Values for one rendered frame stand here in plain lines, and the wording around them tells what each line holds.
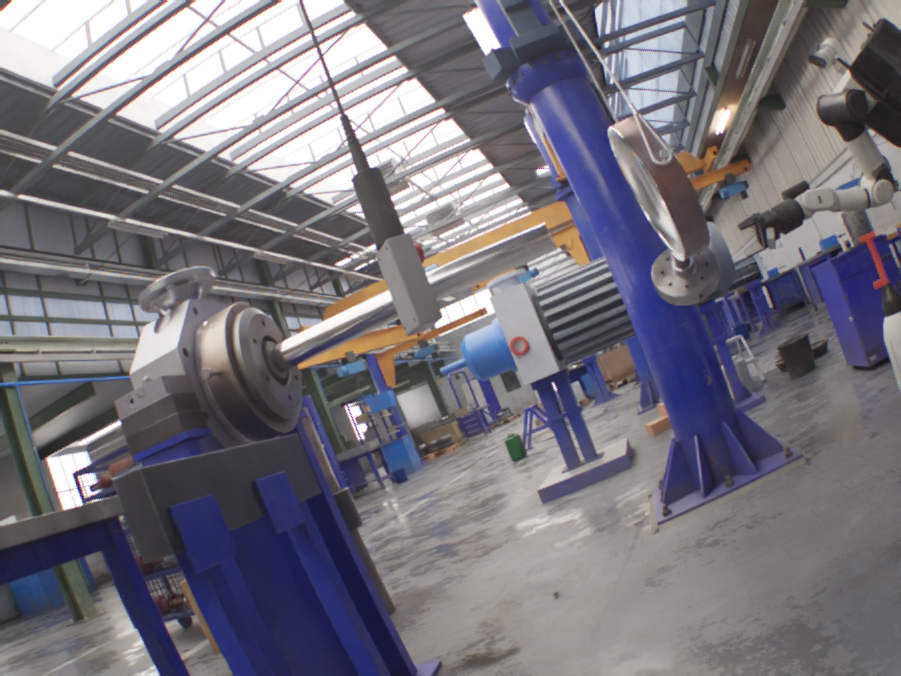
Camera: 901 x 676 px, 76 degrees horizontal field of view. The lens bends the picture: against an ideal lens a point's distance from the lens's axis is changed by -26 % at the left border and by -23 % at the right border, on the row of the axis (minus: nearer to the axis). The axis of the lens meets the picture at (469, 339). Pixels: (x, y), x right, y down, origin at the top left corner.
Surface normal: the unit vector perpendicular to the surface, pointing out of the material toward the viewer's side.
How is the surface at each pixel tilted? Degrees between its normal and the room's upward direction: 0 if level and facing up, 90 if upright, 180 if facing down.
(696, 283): 49
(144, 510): 90
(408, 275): 90
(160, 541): 90
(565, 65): 129
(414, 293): 90
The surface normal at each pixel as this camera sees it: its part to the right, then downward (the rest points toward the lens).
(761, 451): -0.54, 0.14
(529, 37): -0.20, -0.01
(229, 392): -0.08, 0.24
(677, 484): 0.15, -0.15
